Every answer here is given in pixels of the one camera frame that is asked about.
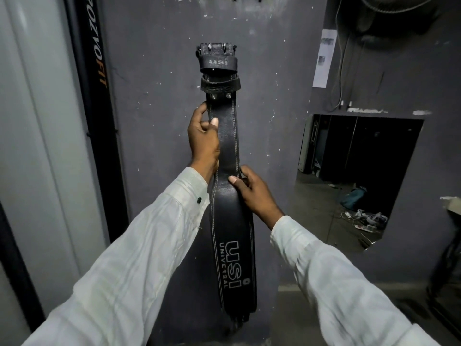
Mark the person's left hand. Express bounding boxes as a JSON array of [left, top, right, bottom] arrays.
[[187, 101, 221, 184]]

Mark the person's right hand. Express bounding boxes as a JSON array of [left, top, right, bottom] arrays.
[[228, 164, 285, 231]]

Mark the black USI leather belt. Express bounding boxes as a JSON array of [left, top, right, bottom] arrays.
[[195, 42, 258, 325]]

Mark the person's left forearm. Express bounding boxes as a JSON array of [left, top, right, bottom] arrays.
[[21, 166, 210, 346]]

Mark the person's right forearm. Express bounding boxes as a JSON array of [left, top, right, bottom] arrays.
[[270, 215, 442, 346]]

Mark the teal bag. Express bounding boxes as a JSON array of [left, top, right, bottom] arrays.
[[340, 186, 368, 211]]

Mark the pile of white items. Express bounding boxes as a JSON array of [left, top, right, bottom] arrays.
[[342, 209, 389, 233]]

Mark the white paper sheet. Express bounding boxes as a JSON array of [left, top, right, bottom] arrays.
[[312, 28, 338, 89]]

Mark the white gym machine shroud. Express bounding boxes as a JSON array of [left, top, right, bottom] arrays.
[[0, 0, 110, 346]]

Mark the pale slab edge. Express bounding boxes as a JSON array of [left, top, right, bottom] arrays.
[[440, 196, 461, 216]]

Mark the black lettered machine post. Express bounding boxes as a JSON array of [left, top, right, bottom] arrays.
[[63, 0, 130, 244]]

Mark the broken wall mirror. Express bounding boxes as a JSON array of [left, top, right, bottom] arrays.
[[296, 113, 425, 253]]

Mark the dark metal machine frame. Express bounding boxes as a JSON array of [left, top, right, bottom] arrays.
[[0, 201, 47, 333]]

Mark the dark wall fan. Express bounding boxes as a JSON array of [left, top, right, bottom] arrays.
[[338, 0, 447, 51]]

